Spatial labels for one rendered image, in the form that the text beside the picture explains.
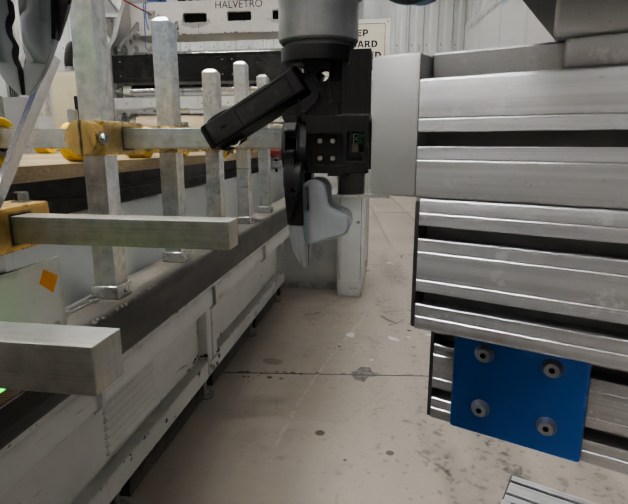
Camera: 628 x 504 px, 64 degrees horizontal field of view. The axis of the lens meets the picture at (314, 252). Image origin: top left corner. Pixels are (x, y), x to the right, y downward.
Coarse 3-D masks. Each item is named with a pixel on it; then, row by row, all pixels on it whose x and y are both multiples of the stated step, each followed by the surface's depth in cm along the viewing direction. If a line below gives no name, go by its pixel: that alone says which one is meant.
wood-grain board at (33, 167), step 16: (32, 160) 112; (48, 160) 112; (64, 160) 112; (128, 160) 118; (144, 160) 126; (192, 160) 156; (224, 160) 186; (16, 176) 83; (32, 176) 87; (48, 176) 91; (64, 176) 95; (80, 176) 100
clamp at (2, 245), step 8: (8, 208) 54; (16, 208) 55; (24, 208) 57; (32, 208) 58; (40, 208) 59; (48, 208) 61; (0, 216) 53; (8, 216) 54; (0, 224) 53; (8, 224) 54; (0, 232) 53; (8, 232) 54; (0, 240) 53; (8, 240) 54; (0, 248) 53; (8, 248) 55; (16, 248) 56; (24, 248) 57
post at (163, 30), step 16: (160, 32) 93; (160, 48) 94; (176, 48) 96; (160, 64) 94; (176, 64) 97; (160, 80) 95; (176, 80) 97; (160, 96) 96; (176, 96) 97; (160, 112) 96; (176, 112) 97; (160, 160) 98; (176, 160) 98; (176, 176) 99; (176, 192) 99; (176, 208) 100
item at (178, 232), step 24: (24, 216) 55; (48, 216) 55; (72, 216) 55; (96, 216) 55; (120, 216) 55; (144, 216) 55; (168, 216) 55; (24, 240) 55; (48, 240) 54; (72, 240) 54; (96, 240) 54; (120, 240) 53; (144, 240) 53; (168, 240) 52; (192, 240) 52; (216, 240) 52
